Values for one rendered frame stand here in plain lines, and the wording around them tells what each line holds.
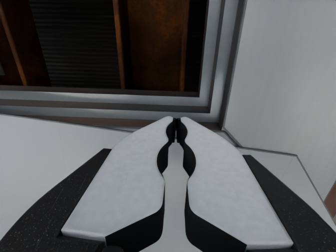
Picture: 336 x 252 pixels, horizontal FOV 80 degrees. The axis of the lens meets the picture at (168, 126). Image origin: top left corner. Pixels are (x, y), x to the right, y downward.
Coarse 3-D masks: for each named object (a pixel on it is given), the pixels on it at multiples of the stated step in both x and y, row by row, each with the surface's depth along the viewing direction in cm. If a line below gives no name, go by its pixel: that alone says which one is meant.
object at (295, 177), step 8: (296, 160) 14; (288, 168) 14; (296, 168) 14; (304, 168) 14; (288, 176) 15; (296, 176) 15; (304, 176) 15; (288, 184) 15; (296, 184) 15; (304, 184) 15; (312, 184) 15; (296, 192) 16; (304, 192) 16; (312, 192) 15; (304, 200) 16; (312, 200) 16; (320, 200) 16; (312, 208) 16; (320, 208) 16; (320, 216) 17; (328, 216) 17; (328, 224) 17
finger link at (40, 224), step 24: (96, 168) 8; (48, 192) 7; (72, 192) 7; (24, 216) 6; (48, 216) 6; (0, 240) 5; (24, 240) 5; (48, 240) 5; (72, 240) 5; (96, 240) 5
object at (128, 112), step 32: (224, 0) 11; (224, 32) 12; (224, 64) 12; (0, 96) 15; (32, 96) 15; (64, 96) 15; (96, 96) 15; (128, 96) 15; (160, 96) 15; (192, 96) 15; (224, 96) 13; (128, 128) 14
